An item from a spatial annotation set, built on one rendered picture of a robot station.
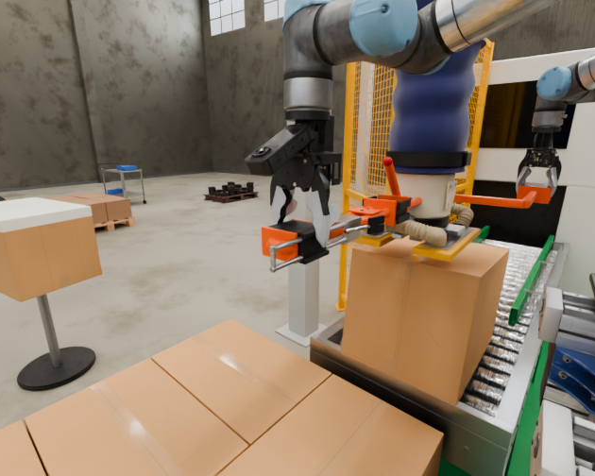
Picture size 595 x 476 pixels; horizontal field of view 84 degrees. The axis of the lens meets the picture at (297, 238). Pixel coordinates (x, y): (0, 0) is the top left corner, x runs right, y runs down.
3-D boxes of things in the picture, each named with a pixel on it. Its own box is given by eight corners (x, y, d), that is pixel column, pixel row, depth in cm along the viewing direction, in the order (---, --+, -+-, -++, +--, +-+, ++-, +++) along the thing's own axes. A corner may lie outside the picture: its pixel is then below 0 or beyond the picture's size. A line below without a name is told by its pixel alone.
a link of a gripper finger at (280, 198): (296, 231, 63) (312, 189, 59) (274, 238, 59) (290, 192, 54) (284, 223, 65) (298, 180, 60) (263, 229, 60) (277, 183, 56)
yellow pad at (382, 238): (395, 221, 126) (397, 209, 125) (421, 226, 120) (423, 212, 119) (349, 242, 101) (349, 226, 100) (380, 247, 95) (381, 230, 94)
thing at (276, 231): (293, 244, 63) (293, 217, 62) (325, 251, 58) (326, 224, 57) (262, 255, 57) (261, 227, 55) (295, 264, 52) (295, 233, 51)
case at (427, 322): (402, 310, 169) (414, 232, 161) (491, 338, 144) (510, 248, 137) (340, 353, 122) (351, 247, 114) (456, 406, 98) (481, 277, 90)
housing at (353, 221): (333, 232, 72) (334, 212, 71) (362, 238, 68) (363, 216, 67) (314, 239, 67) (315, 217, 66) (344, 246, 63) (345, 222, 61)
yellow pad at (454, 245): (448, 229, 115) (450, 215, 113) (480, 234, 109) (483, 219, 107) (411, 254, 89) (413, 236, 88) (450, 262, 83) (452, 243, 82)
